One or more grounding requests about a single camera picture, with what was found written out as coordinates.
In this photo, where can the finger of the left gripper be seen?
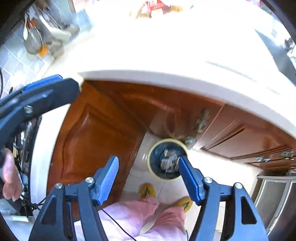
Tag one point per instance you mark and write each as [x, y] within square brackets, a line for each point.
[18, 108]
[44, 82]

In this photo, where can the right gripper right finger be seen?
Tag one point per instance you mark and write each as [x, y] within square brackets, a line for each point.
[241, 221]

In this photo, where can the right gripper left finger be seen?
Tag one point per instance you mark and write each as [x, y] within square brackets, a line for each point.
[55, 220]

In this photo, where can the yellow rimmed trash bin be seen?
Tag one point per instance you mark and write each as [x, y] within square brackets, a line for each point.
[163, 158]

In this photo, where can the person's left hand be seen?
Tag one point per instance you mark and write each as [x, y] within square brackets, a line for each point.
[12, 186]

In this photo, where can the steel strainer ladle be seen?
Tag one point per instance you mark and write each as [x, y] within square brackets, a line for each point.
[34, 41]

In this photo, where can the white spatula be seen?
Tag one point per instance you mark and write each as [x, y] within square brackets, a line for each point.
[26, 27]

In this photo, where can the right yellow slipper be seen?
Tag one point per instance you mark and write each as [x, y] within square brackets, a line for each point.
[185, 203]

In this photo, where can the yellow slipper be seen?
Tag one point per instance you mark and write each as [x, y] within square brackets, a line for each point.
[146, 190]
[185, 203]

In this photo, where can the wooden cabinet door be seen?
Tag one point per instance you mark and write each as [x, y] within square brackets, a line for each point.
[94, 129]

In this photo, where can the pink trouser leg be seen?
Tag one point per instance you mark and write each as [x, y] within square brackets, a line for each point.
[124, 220]
[168, 226]

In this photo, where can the left yellow slipper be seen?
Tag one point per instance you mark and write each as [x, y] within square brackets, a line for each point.
[146, 190]

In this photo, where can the stainless steel sink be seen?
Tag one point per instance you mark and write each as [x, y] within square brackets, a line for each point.
[279, 54]

